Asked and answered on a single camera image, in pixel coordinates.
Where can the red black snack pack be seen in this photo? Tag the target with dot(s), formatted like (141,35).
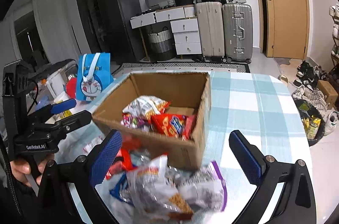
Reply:
(122,161)

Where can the white drawer desk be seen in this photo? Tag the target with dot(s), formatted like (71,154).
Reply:
(184,26)

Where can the SF cardboard box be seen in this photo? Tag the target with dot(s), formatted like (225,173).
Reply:
(189,95)

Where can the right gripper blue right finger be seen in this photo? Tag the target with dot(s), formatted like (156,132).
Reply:
(249,157)

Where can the purple white snack bag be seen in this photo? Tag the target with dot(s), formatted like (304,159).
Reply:
(160,191)

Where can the silver suitcase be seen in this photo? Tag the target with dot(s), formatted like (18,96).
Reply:
(238,32)

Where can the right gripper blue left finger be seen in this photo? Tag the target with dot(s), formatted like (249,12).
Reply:
(102,156)

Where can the person's left hand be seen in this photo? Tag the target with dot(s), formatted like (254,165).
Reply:
(20,168)

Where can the wooden door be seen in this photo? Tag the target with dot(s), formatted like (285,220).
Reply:
(284,28)

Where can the black refrigerator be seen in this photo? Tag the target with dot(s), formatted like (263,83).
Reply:
(107,26)

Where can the beige suitcase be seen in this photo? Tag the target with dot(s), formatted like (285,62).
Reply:
(211,29)

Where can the red chip bag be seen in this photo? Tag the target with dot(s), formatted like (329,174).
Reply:
(170,125)

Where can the woven laundry basket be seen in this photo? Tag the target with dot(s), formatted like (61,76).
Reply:
(162,44)

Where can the shoe rack with shoes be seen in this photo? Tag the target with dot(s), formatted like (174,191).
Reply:
(333,12)

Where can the blue Doraemon tote bag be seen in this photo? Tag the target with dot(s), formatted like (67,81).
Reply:
(94,75)

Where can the black trash bin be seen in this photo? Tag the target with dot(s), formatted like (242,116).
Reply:
(313,123)

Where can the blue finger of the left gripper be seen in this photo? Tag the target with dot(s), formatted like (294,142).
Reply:
(75,121)
(58,108)

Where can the small cardboard box on floor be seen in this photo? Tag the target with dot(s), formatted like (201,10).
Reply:
(329,93)

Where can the white orange snack bag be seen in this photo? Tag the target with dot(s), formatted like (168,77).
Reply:
(146,106)

